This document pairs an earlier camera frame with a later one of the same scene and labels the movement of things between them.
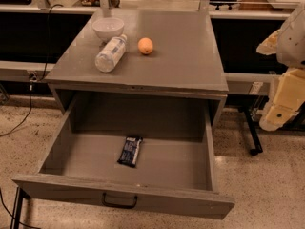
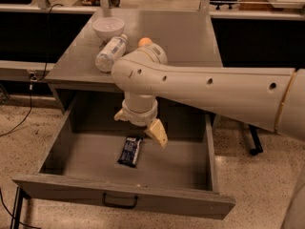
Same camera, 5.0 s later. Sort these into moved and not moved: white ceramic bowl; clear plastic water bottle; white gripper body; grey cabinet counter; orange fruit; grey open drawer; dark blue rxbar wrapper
Moved: white gripper body
Not moved: grey open drawer; orange fruit; clear plastic water bottle; dark blue rxbar wrapper; white ceramic bowl; grey cabinet counter
